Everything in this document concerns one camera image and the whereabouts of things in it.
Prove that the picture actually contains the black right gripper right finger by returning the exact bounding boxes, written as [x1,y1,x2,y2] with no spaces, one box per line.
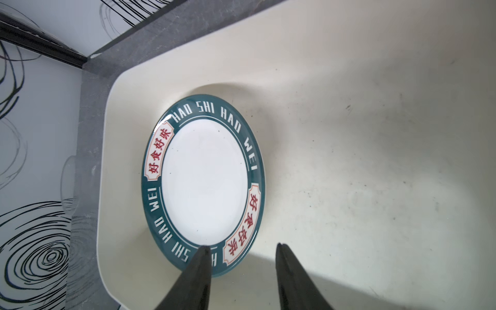
[275,244,333,310]

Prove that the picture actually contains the cream plastic bin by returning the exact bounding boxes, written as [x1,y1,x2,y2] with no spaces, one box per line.
[97,1,495,309]

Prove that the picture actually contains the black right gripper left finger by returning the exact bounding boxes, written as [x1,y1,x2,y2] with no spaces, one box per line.
[156,246,212,310]

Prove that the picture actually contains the green rim plate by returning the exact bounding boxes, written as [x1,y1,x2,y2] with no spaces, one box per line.
[141,94,266,277]

